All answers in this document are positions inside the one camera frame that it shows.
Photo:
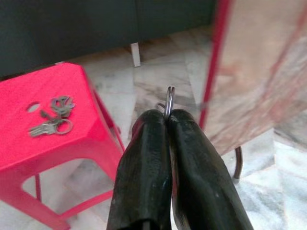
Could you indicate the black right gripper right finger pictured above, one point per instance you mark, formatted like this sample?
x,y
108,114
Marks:
x,y
199,172

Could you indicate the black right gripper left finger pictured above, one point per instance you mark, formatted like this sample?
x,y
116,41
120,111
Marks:
x,y
144,167

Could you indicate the dark curved metal leg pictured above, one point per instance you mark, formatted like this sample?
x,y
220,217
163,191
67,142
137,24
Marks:
x,y
239,165

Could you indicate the red plastic stool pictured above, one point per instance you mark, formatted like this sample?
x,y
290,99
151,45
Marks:
x,y
36,148

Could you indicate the red framed panel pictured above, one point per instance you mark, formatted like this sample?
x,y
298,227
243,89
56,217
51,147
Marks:
x,y
259,72

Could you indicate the dark cabinet with white leg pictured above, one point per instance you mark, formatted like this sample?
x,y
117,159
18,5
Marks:
x,y
72,28

